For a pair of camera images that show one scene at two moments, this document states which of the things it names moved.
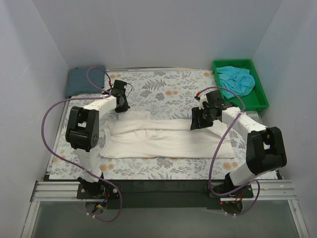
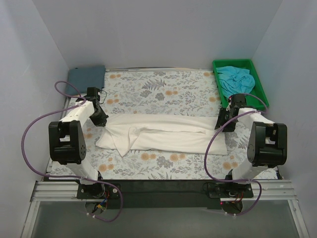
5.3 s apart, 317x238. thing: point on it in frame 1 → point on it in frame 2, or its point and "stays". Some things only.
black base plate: (169, 194) stays
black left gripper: (122, 104) → (100, 118)
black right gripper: (198, 118) → (222, 121)
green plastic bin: (256, 99) stays
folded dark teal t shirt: (79, 83) stays
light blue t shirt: (238, 80) stays
